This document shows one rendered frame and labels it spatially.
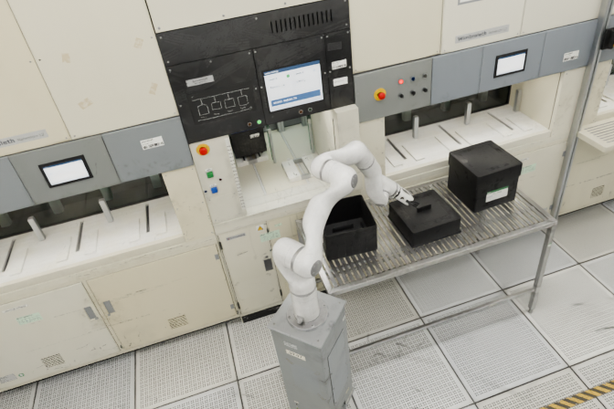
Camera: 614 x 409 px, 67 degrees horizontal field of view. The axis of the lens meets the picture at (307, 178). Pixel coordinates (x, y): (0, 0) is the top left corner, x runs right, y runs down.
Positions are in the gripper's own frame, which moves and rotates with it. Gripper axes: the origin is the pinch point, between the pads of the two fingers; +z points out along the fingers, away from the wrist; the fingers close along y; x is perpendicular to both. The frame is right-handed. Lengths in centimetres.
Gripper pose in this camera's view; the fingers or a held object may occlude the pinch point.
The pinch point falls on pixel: (413, 201)
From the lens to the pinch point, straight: 253.8
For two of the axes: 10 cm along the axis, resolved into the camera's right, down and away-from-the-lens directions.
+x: -5.9, 7.5, 2.8
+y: -3.0, -5.4, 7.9
